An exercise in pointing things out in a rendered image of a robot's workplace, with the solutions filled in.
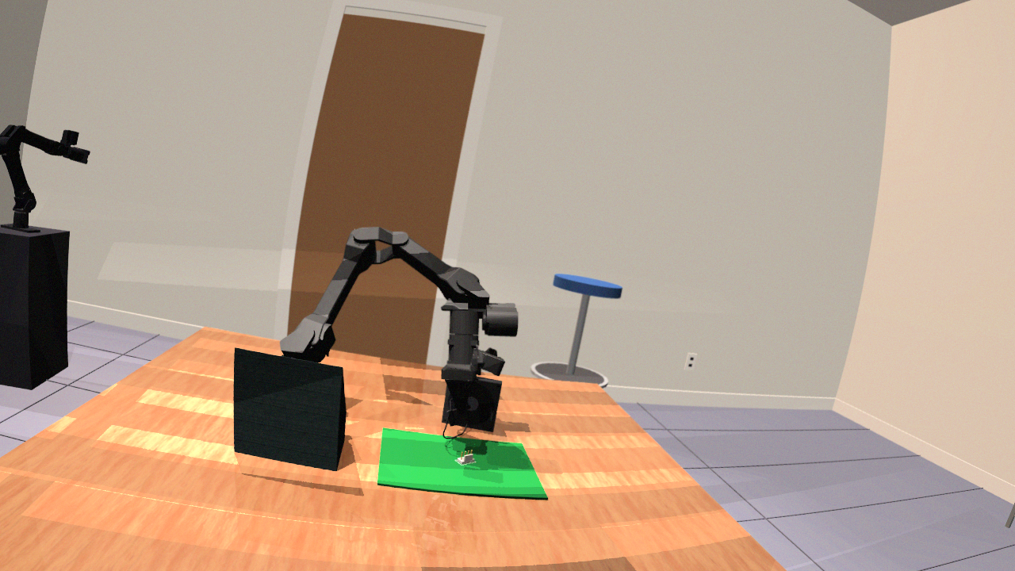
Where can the green circuit board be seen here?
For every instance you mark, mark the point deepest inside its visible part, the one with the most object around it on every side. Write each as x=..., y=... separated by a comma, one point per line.
x=459, y=466

